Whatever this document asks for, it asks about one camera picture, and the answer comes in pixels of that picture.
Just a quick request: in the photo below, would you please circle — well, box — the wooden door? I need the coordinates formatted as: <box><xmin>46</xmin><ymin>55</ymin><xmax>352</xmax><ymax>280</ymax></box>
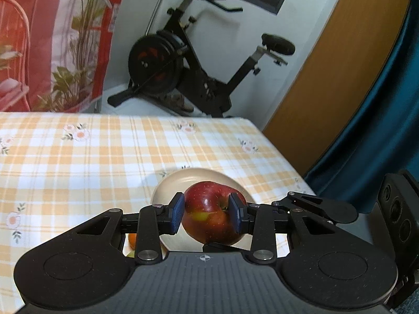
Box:
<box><xmin>262</xmin><ymin>0</ymin><xmax>415</xmax><ymax>177</ymax></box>

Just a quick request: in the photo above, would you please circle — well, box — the printed plant wall cloth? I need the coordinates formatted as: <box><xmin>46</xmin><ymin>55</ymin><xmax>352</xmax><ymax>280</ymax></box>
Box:
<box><xmin>0</xmin><ymin>0</ymin><xmax>131</xmax><ymax>113</ymax></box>

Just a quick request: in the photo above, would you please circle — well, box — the beige round plate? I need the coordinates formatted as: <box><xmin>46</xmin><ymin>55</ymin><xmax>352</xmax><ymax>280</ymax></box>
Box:
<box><xmin>151</xmin><ymin>167</ymin><xmax>254</xmax><ymax>252</ymax></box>

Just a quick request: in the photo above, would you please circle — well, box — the black exercise bike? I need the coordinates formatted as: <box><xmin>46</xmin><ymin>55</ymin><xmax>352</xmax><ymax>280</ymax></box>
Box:
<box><xmin>107</xmin><ymin>0</ymin><xmax>296</xmax><ymax>118</ymax></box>

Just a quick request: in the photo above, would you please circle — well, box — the dark blue curtain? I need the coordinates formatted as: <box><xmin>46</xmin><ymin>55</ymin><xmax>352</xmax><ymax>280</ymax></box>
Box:
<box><xmin>303</xmin><ymin>3</ymin><xmax>419</xmax><ymax>210</ymax></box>

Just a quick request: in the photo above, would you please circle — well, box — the red apple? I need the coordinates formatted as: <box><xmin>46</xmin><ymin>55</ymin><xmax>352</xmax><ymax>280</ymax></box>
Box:
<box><xmin>181</xmin><ymin>181</ymin><xmax>248</xmax><ymax>246</ymax></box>

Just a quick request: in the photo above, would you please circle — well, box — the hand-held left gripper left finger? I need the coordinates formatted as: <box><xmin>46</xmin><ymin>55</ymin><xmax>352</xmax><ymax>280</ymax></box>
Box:
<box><xmin>65</xmin><ymin>192</ymin><xmax>186</xmax><ymax>265</ymax></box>

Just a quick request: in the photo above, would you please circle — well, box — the checked floral tablecloth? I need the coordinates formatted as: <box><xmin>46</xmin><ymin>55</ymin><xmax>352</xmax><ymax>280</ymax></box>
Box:
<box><xmin>0</xmin><ymin>111</ymin><xmax>318</xmax><ymax>314</ymax></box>

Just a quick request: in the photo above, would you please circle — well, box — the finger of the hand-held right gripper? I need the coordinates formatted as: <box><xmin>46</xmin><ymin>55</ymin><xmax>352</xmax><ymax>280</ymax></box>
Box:
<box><xmin>272</xmin><ymin>191</ymin><xmax>358</xmax><ymax>225</ymax></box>

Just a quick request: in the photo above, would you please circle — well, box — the brown patterned slipper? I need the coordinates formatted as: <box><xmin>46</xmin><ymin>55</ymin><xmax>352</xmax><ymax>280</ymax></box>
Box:
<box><xmin>166</xmin><ymin>92</ymin><xmax>194</xmax><ymax>112</ymax></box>

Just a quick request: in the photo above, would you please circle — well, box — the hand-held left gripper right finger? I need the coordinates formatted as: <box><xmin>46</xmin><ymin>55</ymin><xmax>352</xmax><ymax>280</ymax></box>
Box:
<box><xmin>228</xmin><ymin>194</ymin><xmax>348</xmax><ymax>264</ymax></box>

